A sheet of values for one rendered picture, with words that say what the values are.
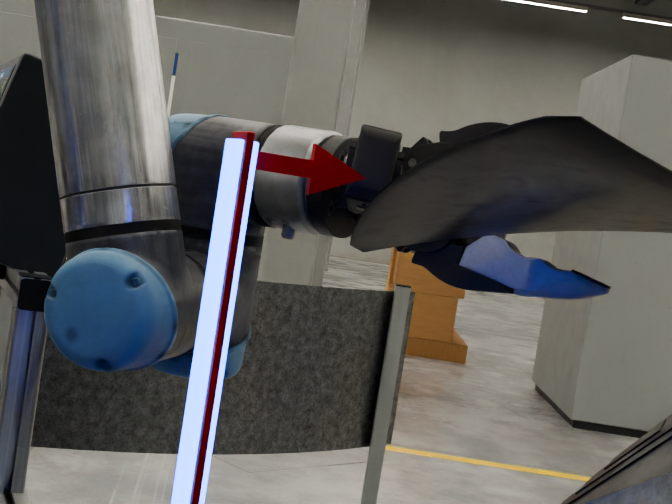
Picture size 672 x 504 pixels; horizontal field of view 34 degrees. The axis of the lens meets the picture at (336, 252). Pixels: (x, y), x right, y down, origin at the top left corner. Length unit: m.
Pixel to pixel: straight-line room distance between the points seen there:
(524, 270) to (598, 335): 6.10
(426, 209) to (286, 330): 1.96
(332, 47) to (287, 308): 2.53
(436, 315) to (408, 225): 8.13
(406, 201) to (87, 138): 0.22
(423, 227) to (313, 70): 4.30
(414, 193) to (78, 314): 0.22
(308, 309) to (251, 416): 0.28
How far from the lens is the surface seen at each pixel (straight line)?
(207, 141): 0.80
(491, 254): 0.69
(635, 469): 0.79
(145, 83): 0.71
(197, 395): 0.51
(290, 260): 4.91
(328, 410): 2.69
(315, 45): 4.94
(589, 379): 6.81
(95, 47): 0.70
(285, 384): 2.58
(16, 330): 1.02
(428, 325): 8.76
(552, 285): 0.68
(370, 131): 0.65
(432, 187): 0.56
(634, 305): 6.81
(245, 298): 0.81
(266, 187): 0.77
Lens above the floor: 1.17
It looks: 3 degrees down
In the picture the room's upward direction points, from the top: 9 degrees clockwise
